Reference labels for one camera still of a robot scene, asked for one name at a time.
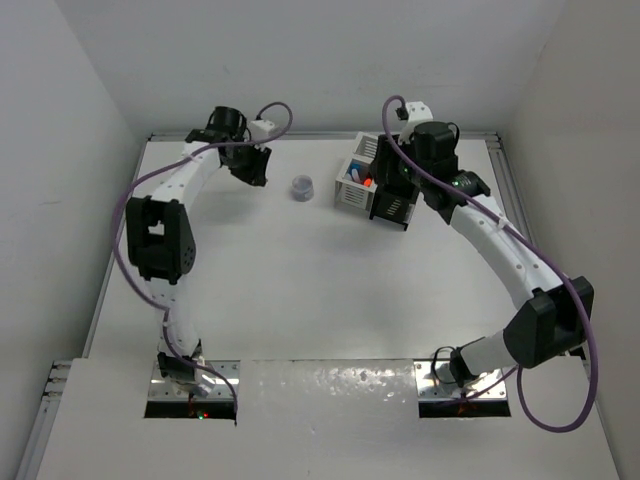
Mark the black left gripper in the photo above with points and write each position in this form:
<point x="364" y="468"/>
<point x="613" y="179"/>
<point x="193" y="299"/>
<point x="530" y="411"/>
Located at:
<point x="256" y="173"/>

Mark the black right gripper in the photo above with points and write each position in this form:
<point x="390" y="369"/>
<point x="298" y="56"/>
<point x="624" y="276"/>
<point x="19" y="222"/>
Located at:
<point x="384" y="154"/>

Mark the blue and black highlighter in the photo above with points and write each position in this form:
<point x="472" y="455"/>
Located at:
<point x="354" y="167"/>

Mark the clear jar of paperclips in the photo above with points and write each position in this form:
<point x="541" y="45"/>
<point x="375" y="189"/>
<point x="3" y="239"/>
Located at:
<point x="302" y="188"/>

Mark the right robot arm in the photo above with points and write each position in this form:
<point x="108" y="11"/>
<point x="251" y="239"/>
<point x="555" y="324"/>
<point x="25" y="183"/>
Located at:
<point x="549" y="312"/>

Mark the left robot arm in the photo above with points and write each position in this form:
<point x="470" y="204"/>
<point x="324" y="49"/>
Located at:
<point x="160" y="239"/>

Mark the black slotted organizer container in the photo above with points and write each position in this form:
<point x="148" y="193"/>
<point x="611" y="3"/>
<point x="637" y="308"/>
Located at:
<point x="394" y="204"/>

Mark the white slotted organizer container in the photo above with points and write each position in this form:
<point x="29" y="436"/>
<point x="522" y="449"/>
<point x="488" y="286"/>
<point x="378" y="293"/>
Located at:
<point x="354" y="185"/>

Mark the white front panel board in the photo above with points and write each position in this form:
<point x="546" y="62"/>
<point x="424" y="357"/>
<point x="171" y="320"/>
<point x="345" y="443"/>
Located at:
<point x="305" y="420"/>

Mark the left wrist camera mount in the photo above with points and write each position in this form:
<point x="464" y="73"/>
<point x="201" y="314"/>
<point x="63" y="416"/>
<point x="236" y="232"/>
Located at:
<point x="261" y="130"/>

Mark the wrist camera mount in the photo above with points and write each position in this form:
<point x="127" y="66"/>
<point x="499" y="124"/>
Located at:
<point x="412" y="114"/>
<point x="261" y="130"/>

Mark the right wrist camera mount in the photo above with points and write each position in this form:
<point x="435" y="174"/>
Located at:
<point x="412" y="114"/>

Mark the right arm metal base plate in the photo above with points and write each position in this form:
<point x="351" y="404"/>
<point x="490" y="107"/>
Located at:
<point x="489" y="386"/>

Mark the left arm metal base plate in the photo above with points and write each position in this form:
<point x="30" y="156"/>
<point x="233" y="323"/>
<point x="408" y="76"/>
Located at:
<point x="205" y="386"/>

